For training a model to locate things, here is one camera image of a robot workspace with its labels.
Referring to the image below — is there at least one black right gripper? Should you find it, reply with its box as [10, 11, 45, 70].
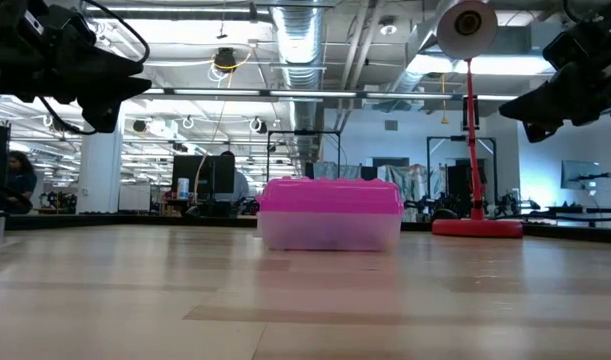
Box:
[498, 14, 611, 144]

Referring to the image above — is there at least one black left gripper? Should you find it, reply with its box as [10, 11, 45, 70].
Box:
[0, 4, 154, 134]

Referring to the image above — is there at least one clear supply box pink lid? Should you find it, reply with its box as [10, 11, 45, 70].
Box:
[256, 175, 405, 253]

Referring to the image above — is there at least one white cabinet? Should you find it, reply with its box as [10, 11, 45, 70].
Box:
[117, 183, 152, 212]

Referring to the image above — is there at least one black computer monitor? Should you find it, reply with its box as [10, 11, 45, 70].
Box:
[172, 154, 236, 195]

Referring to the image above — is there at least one red desk lamp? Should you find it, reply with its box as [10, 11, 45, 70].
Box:
[431, 0, 524, 239]

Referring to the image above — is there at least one person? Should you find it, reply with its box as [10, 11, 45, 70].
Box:
[4, 150, 39, 215]
[218, 149, 250, 204]

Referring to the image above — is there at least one grey marbled curtain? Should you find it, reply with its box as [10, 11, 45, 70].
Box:
[384, 163, 446, 209]
[312, 160, 362, 181]

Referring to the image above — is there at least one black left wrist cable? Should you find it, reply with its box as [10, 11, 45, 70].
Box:
[37, 0, 151, 137]

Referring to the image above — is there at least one wall mounted monitor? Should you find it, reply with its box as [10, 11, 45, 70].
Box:
[559, 158, 602, 190]

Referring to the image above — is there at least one black metal rig frame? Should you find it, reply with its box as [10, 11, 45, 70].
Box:
[266, 129, 342, 184]
[426, 135, 498, 206]

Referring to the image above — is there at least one yellow hanging cord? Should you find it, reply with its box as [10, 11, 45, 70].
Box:
[438, 72, 450, 125]

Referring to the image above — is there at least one black ceiling camera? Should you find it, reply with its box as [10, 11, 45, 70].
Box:
[213, 47, 238, 74]

